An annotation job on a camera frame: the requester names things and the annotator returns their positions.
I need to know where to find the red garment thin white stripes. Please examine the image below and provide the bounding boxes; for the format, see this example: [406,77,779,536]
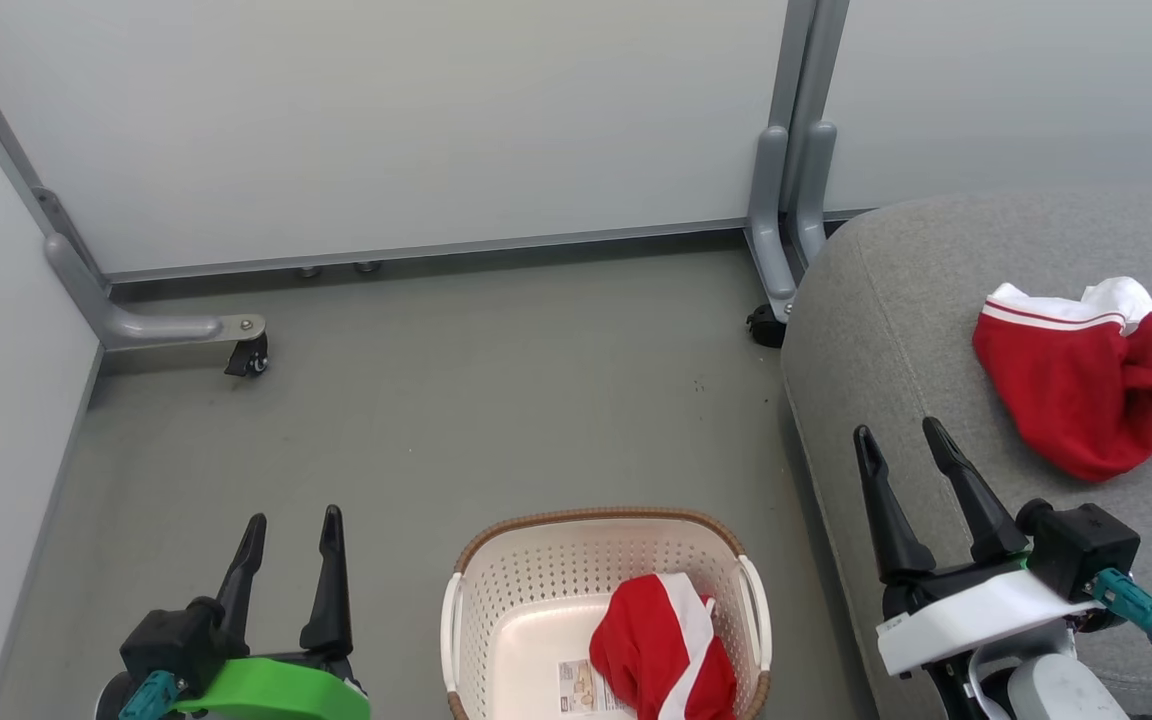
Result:
[972,277,1152,483]

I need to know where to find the black caster wheel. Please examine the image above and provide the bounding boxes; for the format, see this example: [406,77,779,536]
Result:
[746,303,787,349]
[225,335,269,378]

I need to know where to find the teal right cable connector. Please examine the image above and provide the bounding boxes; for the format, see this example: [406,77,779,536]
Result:
[1086,568,1152,653]

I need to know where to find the grey fabric sofa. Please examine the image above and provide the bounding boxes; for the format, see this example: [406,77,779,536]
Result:
[781,182,1152,720]

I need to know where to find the grey partition base rail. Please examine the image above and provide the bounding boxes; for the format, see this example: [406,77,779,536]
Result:
[101,208,872,286]

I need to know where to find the red garment wide white stripe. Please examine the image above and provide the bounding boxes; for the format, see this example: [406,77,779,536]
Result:
[589,572,737,720]

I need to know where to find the white perforated laundry basket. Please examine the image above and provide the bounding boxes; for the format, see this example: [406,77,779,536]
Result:
[441,507,773,720]

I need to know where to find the paper label sticker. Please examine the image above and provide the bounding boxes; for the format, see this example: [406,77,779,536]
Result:
[556,658,627,713]

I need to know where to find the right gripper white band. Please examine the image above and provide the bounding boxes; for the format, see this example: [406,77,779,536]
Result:
[853,417,1097,679]

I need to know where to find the teal cable connector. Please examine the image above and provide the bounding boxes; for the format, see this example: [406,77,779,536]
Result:
[1086,568,1152,653]
[119,670,182,720]

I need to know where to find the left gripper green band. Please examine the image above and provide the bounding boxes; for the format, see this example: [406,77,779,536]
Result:
[171,505,372,720]

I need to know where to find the grey curved partition leg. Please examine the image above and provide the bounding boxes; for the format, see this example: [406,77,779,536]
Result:
[31,185,267,351]
[793,120,837,266]
[744,125,799,323]

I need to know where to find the teal left cable connector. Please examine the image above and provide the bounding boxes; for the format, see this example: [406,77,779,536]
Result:
[119,670,182,720]

